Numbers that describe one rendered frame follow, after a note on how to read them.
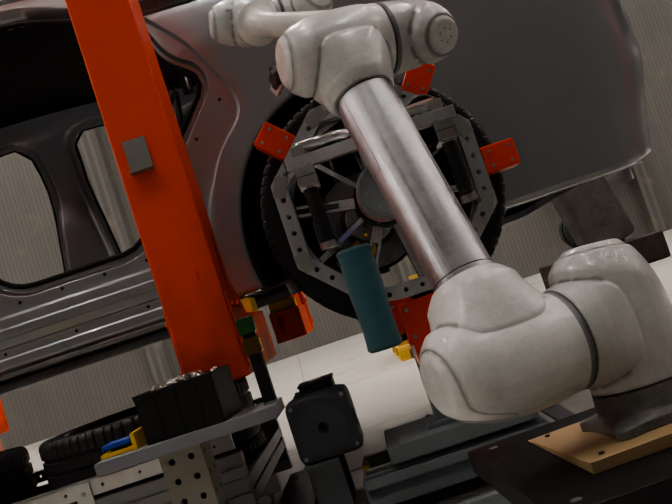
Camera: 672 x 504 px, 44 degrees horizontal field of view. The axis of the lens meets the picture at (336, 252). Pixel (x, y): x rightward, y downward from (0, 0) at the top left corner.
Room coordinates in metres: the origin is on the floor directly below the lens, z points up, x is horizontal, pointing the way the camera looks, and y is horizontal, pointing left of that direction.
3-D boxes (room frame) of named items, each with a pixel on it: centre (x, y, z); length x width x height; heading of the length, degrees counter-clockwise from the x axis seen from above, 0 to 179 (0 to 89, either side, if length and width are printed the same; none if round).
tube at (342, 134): (2.04, -0.06, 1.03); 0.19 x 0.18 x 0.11; 179
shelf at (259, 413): (1.97, 0.45, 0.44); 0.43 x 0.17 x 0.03; 89
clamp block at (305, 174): (1.96, 0.01, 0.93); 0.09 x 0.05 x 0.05; 179
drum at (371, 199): (2.09, -0.16, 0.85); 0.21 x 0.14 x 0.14; 179
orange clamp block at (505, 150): (2.17, -0.48, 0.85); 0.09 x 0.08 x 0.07; 89
